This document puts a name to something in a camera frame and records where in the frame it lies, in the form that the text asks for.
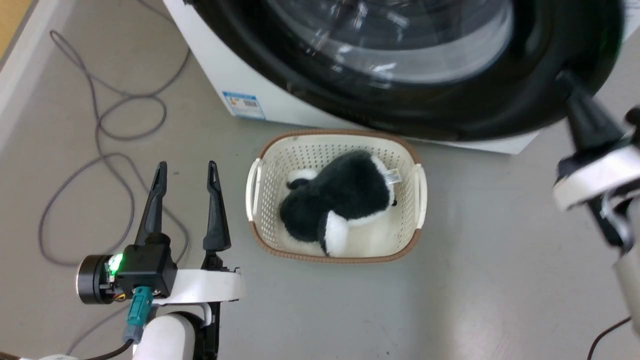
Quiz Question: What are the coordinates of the teal plug black cable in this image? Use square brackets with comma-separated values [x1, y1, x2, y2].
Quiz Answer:
[82, 285, 155, 360]

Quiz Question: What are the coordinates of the white washing machine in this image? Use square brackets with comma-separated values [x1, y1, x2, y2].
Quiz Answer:
[162, 0, 640, 155]

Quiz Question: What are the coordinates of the grey floor cable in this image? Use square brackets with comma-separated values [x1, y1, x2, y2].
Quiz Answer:
[38, 0, 192, 356]

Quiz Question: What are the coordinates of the black round washing machine door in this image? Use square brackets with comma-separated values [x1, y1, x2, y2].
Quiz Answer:
[191, 0, 626, 142]

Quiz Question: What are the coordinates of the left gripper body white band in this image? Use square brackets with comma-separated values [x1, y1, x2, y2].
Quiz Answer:
[151, 251, 246, 360]

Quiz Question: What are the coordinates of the black and white plush toy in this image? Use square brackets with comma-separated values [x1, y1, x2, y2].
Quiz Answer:
[279, 150, 402, 258]

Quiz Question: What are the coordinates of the cream perforated laundry basket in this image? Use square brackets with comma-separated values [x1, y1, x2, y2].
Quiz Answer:
[245, 129, 428, 264]

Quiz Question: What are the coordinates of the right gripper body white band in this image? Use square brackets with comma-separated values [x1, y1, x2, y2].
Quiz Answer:
[552, 142, 640, 249]

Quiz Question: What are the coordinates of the blue energy label sticker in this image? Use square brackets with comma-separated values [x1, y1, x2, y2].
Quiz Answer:
[222, 91, 266, 121]

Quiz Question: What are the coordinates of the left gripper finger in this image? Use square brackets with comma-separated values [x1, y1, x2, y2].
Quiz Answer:
[134, 161, 168, 246]
[202, 160, 232, 253]

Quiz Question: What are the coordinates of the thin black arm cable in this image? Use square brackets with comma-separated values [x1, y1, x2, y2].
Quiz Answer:
[587, 316, 634, 360]

